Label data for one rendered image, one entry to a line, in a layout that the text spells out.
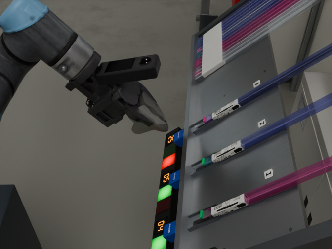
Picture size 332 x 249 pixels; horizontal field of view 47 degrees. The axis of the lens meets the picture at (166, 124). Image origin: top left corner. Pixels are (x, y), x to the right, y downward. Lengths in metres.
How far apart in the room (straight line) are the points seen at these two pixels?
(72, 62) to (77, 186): 1.01
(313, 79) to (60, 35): 0.74
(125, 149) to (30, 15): 1.15
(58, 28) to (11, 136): 1.29
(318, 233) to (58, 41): 0.48
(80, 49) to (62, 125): 1.24
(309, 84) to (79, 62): 0.68
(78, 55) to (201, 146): 0.28
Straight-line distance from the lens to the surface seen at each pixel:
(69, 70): 0.68
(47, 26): 0.67
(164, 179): 0.78
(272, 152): 0.61
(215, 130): 0.73
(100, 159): 1.71
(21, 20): 0.67
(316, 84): 1.14
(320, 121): 1.02
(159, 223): 0.72
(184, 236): 0.62
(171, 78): 2.13
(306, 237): 0.49
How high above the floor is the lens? 1.26
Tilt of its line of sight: 43 degrees down
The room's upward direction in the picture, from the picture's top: straight up
